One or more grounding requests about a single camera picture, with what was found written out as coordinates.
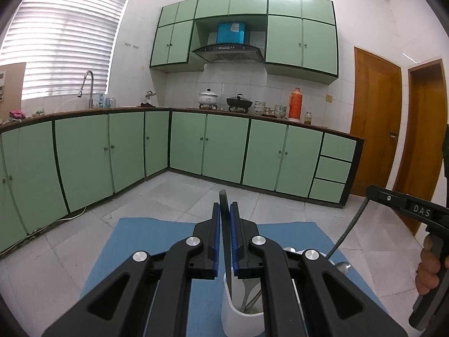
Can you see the stack of patterned bowls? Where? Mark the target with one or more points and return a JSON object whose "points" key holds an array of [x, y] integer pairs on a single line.
{"points": [[259, 107]]}

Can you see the range hood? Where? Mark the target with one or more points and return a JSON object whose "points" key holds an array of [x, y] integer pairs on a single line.
{"points": [[228, 52]]}

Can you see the green base cabinets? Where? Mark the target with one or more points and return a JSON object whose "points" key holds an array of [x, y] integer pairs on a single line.
{"points": [[224, 147]]}

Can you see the wooden door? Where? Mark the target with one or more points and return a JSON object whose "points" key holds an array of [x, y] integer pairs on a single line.
{"points": [[375, 123]]}

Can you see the blue box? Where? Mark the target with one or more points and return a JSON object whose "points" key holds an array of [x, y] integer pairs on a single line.
{"points": [[230, 33]]}

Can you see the cardboard sheet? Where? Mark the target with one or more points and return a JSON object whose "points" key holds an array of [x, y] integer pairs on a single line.
{"points": [[14, 91]]}

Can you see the white window blinds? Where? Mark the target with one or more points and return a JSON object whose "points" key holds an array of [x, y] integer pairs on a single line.
{"points": [[63, 42]]}

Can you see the white two-compartment utensil holder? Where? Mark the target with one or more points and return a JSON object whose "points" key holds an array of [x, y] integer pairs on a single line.
{"points": [[231, 314]]}

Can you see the black wok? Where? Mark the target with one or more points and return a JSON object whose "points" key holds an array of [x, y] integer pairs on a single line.
{"points": [[239, 102]]}

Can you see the red thermos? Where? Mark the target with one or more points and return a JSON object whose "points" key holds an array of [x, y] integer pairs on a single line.
{"points": [[295, 105]]}

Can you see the white cooking pot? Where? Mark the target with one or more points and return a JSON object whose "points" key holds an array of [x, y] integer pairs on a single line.
{"points": [[208, 98]]}

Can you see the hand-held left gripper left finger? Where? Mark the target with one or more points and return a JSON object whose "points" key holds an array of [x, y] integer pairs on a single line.
{"points": [[217, 231]]}

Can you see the green wall cabinets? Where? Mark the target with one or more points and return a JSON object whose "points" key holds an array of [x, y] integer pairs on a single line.
{"points": [[284, 42]]}

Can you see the blue tablecloth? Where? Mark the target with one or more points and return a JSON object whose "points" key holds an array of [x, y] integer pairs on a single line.
{"points": [[140, 238]]}

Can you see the steel kitchen faucet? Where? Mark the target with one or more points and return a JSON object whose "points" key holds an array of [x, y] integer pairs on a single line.
{"points": [[91, 87]]}

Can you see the person's right hand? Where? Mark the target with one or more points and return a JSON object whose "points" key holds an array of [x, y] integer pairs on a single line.
{"points": [[426, 270]]}

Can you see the glass jar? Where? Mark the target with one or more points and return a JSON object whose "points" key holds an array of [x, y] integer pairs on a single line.
{"points": [[308, 118]]}

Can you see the red cloth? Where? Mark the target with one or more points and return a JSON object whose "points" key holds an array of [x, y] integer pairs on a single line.
{"points": [[17, 114]]}

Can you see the wooden door frame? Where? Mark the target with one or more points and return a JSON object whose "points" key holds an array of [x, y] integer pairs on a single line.
{"points": [[426, 130]]}

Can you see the clear plastic bottle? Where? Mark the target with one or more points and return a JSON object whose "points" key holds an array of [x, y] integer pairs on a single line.
{"points": [[112, 101]]}

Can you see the wall hooks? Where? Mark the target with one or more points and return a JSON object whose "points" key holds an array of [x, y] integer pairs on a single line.
{"points": [[131, 45]]}

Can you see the small kettle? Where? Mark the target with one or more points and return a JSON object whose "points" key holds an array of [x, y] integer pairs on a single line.
{"points": [[149, 99]]}

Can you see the plain silver spoon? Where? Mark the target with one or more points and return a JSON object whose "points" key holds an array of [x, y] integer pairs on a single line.
{"points": [[342, 268]]}

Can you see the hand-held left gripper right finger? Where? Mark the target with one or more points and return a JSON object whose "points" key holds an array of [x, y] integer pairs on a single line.
{"points": [[234, 242]]}

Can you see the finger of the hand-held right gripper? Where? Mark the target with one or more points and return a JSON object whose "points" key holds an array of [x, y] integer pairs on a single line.
{"points": [[382, 196]]}

